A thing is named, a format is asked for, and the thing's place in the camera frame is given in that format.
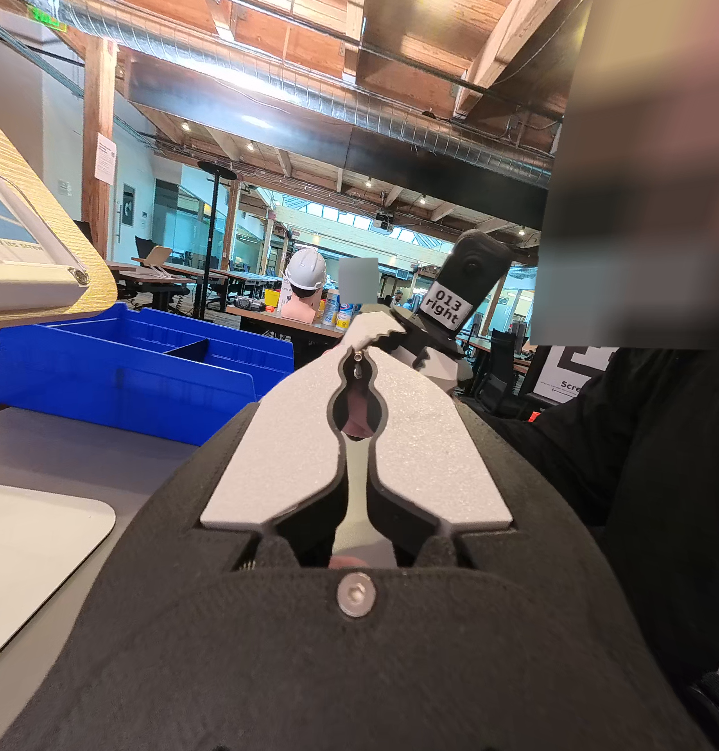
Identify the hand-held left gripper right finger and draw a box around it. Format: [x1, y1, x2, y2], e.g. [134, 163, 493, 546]
[366, 346, 515, 535]

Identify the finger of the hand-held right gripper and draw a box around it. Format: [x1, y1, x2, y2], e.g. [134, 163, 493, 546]
[394, 345, 474, 395]
[341, 304, 408, 353]

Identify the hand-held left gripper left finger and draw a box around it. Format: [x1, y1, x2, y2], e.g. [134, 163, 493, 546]
[200, 346, 348, 529]

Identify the blue plastic bin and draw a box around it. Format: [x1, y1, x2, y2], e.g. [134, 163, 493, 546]
[0, 302, 294, 447]

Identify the person's right forearm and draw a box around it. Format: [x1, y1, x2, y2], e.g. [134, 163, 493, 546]
[465, 352, 719, 529]

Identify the brown office desk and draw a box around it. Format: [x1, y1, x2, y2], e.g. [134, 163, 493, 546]
[107, 258, 231, 312]

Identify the grey desk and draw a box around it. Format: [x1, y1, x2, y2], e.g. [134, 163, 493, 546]
[0, 405, 260, 751]

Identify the person's right hand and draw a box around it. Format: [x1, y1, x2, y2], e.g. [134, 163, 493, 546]
[343, 392, 375, 441]

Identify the black office chair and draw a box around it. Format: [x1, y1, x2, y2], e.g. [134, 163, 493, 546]
[473, 329, 533, 414]

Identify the pink mannequin head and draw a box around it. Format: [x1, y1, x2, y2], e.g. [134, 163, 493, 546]
[280, 282, 322, 323]

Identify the white hard hat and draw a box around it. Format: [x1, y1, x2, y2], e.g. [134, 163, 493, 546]
[284, 248, 328, 291]

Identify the wooden table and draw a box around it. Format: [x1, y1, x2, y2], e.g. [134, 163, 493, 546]
[227, 305, 348, 340]

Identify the black and white poster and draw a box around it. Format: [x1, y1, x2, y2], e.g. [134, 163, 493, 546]
[534, 346, 618, 406]

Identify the wooden instruction board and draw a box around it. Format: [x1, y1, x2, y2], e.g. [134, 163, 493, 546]
[0, 108, 118, 329]

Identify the white paper sign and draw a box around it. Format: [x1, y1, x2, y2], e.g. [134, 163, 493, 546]
[94, 132, 118, 183]

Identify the framed instruction sheet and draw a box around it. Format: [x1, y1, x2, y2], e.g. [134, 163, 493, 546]
[0, 161, 90, 312]

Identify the green exit sign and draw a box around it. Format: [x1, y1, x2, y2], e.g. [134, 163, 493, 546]
[28, 3, 67, 33]

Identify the silver ventilation duct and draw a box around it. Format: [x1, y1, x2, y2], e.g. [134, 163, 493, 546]
[60, 0, 556, 177]

